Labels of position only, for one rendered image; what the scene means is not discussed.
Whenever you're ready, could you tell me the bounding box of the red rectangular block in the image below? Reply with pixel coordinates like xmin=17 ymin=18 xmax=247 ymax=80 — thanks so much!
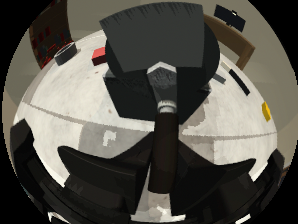
xmin=92 ymin=47 xmax=106 ymax=65

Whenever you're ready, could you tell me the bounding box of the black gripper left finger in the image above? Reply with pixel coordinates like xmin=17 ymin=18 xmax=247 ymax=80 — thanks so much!
xmin=57 ymin=131 xmax=154 ymax=214

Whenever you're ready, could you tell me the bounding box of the yellow rectangular block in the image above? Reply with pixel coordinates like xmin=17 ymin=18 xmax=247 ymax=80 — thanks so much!
xmin=262 ymin=101 xmax=271 ymax=121

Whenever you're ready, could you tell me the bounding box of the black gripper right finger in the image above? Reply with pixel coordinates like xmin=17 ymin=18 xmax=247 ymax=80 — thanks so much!
xmin=169 ymin=140 xmax=257 ymax=217

